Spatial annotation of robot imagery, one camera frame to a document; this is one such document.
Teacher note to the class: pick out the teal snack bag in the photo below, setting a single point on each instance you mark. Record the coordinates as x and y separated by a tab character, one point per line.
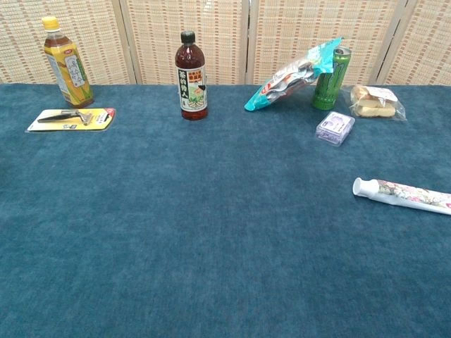
285	84

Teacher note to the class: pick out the bread in clear wrapper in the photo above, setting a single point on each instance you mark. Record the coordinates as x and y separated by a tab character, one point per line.
375	104

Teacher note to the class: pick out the yellow-capped tea bottle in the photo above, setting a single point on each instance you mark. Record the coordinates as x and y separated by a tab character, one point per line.
68	70

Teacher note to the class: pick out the clear purple floss box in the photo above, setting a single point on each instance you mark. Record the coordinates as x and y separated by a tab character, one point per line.
334	128

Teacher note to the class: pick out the floral white toothpaste tube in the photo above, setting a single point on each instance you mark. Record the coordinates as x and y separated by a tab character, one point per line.
408	197

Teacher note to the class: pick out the dark red tea bottle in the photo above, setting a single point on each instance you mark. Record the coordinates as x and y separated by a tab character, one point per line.
192	88

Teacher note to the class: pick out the green energy drink can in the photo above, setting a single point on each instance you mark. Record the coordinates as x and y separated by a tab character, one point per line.
327	89

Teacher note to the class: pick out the woven bamboo screen panel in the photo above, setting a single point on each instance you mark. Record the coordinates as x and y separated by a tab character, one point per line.
155	42
282	31
426	45
21	42

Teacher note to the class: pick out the blue tablecloth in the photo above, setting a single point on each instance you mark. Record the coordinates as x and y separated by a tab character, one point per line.
211	229

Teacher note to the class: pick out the razor in yellow blister pack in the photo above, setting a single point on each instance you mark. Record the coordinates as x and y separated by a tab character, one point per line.
70	119

